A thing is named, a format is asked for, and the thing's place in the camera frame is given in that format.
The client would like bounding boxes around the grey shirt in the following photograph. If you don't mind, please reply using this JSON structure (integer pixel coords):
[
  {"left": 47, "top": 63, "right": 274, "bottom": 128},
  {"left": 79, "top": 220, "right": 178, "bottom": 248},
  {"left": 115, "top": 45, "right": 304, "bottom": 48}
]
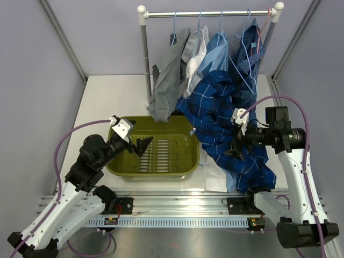
[{"left": 147, "top": 28, "right": 190, "bottom": 122}]

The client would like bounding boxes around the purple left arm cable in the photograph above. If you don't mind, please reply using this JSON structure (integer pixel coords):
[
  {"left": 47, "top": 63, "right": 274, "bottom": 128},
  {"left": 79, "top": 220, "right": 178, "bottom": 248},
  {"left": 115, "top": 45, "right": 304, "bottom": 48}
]
[{"left": 9, "top": 119, "right": 116, "bottom": 258}]

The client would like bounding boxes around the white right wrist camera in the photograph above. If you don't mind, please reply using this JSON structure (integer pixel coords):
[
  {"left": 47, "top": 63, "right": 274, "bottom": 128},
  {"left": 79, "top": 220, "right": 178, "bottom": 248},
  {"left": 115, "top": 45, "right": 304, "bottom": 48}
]
[{"left": 231, "top": 108, "right": 249, "bottom": 135}]

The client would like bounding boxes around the olive green plastic basket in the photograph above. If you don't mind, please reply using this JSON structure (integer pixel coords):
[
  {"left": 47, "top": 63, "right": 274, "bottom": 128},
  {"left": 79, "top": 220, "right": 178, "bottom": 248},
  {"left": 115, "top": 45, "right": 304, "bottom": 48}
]
[{"left": 106, "top": 116, "right": 199, "bottom": 181}]

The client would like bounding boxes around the aluminium mounting rail frame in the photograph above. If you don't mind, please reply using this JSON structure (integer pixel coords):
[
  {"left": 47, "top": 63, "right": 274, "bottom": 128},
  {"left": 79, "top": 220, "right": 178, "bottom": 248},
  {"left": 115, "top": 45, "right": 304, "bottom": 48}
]
[{"left": 36, "top": 188, "right": 327, "bottom": 219}]

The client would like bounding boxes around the light blue hanger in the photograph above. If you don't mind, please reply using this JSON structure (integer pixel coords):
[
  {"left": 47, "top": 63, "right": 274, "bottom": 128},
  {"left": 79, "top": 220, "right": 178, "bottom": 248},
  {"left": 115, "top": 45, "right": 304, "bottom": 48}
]
[
  {"left": 225, "top": 8, "right": 258, "bottom": 95},
  {"left": 197, "top": 9, "right": 203, "bottom": 36},
  {"left": 218, "top": 10, "right": 224, "bottom": 34},
  {"left": 170, "top": 10, "right": 178, "bottom": 46}
]

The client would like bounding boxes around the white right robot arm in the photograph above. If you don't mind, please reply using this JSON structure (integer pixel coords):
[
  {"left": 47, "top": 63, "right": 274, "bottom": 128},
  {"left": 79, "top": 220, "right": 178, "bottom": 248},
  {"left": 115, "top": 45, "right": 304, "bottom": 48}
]
[{"left": 229, "top": 106, "right": 339, "bottom": 248}]

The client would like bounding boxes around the white shirt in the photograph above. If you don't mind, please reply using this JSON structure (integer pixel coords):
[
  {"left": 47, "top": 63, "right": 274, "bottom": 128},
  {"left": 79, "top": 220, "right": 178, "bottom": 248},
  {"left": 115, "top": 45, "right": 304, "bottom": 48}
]
[{"left": 181, "top": 26, "right": 227, "bottom": 192}]

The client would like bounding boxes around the metal clothes rack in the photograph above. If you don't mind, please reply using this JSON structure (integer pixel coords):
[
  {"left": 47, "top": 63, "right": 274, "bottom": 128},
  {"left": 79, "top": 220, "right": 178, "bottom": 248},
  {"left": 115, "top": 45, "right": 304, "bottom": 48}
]
[{"left": 137, "top": 2, "right": 284, "bottom": 107}]

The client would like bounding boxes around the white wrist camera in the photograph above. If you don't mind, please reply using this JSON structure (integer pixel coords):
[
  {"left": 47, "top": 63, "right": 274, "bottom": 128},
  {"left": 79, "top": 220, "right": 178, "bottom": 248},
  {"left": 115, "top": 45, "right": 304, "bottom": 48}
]
[
  {"left": 231, "top": 108, "right": 249, "bottom": 135},
  {"left": 109, "top": 116, "right": 136, "bottom": 142}
]

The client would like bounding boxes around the white slotted cable duct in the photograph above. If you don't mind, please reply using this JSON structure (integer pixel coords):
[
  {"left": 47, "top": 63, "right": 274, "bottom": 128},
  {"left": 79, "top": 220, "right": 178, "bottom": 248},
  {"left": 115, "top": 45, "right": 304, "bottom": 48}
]
[{"left": 85, "top": 217, "right": 248, "bottom": 228}]

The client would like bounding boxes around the dark blue plaid shirt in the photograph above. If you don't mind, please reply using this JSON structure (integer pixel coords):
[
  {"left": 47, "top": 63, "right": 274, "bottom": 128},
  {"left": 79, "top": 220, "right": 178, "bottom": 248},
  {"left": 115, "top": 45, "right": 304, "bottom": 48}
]
[{"left": 176, "top": 70, "right": 277, "bottom": 193}]

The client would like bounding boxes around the blue small-check shirt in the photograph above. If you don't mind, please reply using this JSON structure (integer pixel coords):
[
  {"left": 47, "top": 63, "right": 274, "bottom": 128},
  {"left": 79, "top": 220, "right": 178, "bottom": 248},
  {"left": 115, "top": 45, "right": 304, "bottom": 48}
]
[{"left": 228, "top": 19, "right": 265, "bottom": 109}]

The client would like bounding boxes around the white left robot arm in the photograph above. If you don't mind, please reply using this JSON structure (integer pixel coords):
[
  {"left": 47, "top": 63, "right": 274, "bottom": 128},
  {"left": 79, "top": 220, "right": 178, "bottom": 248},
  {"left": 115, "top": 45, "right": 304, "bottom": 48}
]
[{"left": 8, "top": 133, "right": 153, "bottom": 257}]

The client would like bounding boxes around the light blue shirt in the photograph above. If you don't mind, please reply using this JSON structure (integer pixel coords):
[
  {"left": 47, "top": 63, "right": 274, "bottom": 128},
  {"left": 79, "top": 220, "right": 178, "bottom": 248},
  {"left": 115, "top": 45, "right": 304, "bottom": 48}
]
[{"left": 198, "top": 31, "right": 236, "bottom": 192}]

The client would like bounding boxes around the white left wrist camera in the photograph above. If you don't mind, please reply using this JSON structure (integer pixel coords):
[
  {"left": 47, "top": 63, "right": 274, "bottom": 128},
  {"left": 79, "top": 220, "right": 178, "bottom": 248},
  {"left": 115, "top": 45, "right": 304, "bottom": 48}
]
[{"left": 109, "top": 116, "right": 136, "bottom": 142}]

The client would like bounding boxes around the pink hanger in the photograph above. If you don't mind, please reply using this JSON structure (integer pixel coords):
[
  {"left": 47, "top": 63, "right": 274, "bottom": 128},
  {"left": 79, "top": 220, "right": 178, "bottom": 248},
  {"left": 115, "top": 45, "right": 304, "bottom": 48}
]
[{"left": 256, "top": 7, "right": 271, "bottom": 54}]

